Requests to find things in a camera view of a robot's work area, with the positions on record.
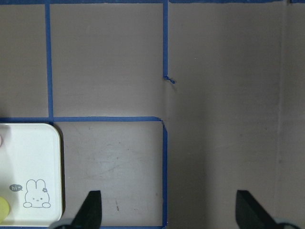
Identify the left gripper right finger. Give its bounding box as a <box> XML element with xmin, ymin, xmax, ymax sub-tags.
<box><xmin>235</xmin><ymin>190</ymin><xmax>300</xmax><ymax>229</ymax></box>

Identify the cream plastic tray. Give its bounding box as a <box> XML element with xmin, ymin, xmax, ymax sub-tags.
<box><xmin>0</xmin><ymin>123</ymin><xmax>63</xmax><ymax>227</ymax></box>

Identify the yellow plastic cup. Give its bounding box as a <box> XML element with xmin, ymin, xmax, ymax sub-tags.
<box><xmin>0</xmin><ymin>197</ymin><xmax>10</xmax><ymax>222</ymax></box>

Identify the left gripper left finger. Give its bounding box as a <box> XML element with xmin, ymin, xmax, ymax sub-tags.
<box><xmin>51</xmin><ymin>190</ymin><xmax>102</xmax><ymax>229</ymax></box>

